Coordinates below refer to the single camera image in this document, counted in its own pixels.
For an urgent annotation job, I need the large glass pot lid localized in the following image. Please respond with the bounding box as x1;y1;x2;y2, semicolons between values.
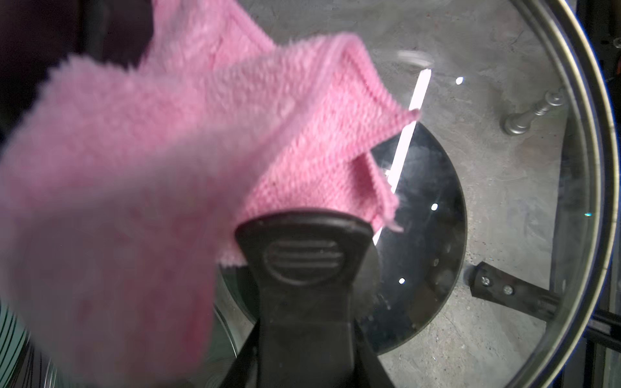
193;0;621;388

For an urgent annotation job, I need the black frying pan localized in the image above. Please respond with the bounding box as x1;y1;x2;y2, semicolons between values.
220;120;621;355

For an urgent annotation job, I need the small metal knob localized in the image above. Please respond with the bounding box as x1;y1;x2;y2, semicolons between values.
501;87;566;136

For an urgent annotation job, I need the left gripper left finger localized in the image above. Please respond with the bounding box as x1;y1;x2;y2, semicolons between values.
219;323;260;388

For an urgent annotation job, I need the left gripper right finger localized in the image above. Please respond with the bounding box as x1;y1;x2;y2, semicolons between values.
354;322;395;388

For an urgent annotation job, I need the pink fluffy cloth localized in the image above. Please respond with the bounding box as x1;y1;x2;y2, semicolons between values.
1;1;419;387

